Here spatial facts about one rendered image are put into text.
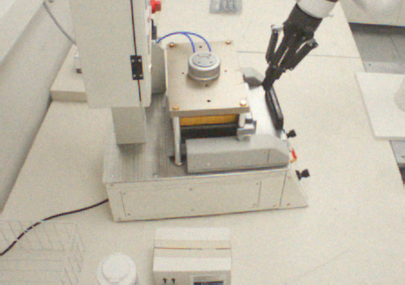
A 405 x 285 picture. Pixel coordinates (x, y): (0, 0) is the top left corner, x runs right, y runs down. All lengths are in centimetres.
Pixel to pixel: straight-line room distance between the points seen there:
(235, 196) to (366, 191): 41
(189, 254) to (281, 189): 30
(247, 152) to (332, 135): 50
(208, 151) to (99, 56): 35
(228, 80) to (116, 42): 34
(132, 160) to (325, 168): 59
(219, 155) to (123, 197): 27
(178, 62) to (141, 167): 28
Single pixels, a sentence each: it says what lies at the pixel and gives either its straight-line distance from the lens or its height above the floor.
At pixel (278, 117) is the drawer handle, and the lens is 117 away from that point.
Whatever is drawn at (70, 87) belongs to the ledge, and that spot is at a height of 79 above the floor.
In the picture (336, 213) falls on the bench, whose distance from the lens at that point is 132.
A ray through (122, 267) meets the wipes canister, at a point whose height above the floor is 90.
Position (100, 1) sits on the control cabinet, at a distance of 84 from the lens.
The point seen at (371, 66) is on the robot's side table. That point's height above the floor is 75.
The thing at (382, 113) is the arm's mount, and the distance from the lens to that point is 164.
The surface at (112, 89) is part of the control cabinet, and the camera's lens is 94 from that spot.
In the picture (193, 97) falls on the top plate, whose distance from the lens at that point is 105.
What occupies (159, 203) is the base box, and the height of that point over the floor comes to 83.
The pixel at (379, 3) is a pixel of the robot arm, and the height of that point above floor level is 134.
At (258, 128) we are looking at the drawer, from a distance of 119.
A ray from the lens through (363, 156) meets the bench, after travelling 149.
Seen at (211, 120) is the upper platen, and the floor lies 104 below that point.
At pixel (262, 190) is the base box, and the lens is 120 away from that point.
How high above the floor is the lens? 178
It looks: 39 degrees down
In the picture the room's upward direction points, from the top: 5 degrees clockwise
